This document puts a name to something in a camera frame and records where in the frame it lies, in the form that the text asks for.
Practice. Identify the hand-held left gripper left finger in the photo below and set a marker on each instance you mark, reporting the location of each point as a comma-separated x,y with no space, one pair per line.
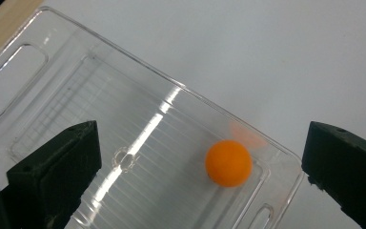
54,175

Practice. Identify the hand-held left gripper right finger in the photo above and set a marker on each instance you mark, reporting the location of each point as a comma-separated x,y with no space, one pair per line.
346,168

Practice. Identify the orange ping pong ball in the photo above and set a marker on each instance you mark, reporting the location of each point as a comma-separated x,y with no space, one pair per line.
228,163

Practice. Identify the clear plastic storage box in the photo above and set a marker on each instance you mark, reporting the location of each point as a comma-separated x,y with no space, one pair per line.
133,127

